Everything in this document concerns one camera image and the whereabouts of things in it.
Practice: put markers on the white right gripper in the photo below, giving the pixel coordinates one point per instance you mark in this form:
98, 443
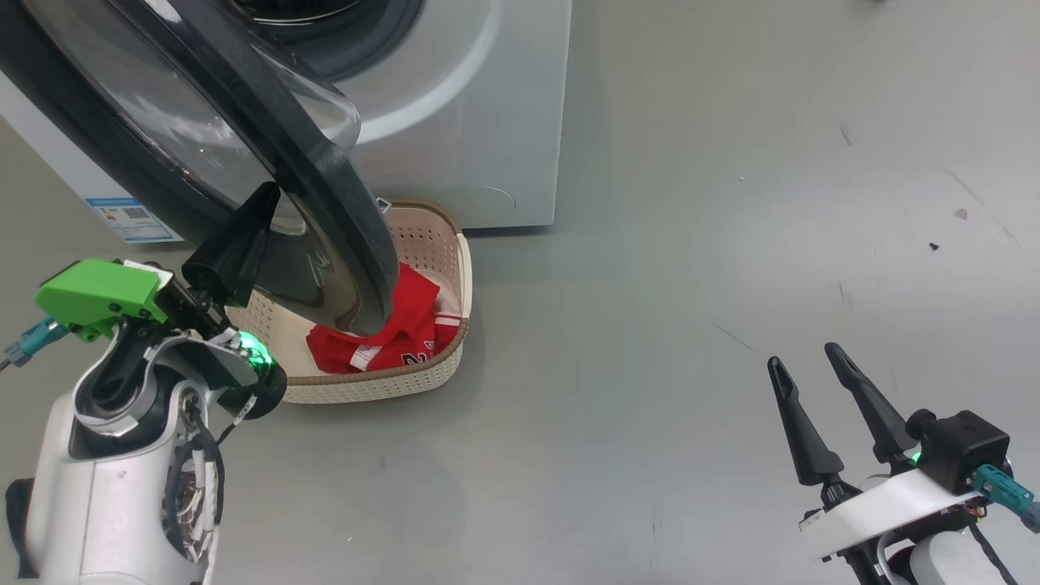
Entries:
886, 512

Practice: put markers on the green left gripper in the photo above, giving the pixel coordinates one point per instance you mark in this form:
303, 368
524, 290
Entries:
97, 292

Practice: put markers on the round glass washing machine door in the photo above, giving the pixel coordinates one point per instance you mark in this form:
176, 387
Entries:
325, 162

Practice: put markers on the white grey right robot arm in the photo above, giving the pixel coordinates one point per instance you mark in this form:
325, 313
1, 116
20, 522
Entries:
942, 561

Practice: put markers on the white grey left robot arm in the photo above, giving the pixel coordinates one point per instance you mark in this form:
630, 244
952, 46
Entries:
89, 504

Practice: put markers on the cream perforated laundry basket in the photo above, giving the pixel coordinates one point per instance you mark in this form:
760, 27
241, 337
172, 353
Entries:
366, 386

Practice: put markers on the white front-load washing machine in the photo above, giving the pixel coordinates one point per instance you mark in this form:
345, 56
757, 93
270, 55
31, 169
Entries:
487, 122

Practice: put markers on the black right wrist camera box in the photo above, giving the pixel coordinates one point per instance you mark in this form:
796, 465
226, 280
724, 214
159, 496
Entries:
963, 447

